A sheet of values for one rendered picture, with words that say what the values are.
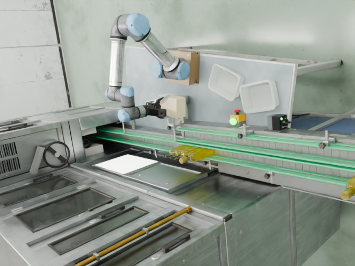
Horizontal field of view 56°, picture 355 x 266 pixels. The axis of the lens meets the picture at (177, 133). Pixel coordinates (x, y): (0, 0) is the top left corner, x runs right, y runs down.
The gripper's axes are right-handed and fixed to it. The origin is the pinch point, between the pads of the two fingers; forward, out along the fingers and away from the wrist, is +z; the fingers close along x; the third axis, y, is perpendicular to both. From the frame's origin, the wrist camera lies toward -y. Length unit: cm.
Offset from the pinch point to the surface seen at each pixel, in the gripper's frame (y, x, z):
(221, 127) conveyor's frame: -22.4, 13.5, 22.8
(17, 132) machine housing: 96, 27, -63
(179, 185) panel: -22.2, 42.0, -12.6
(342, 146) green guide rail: -98, 3, 17
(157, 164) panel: 21, 49, 6
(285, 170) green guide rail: -72, 24, 17
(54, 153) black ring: 89, 47, -42
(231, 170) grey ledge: -33, 40, 22
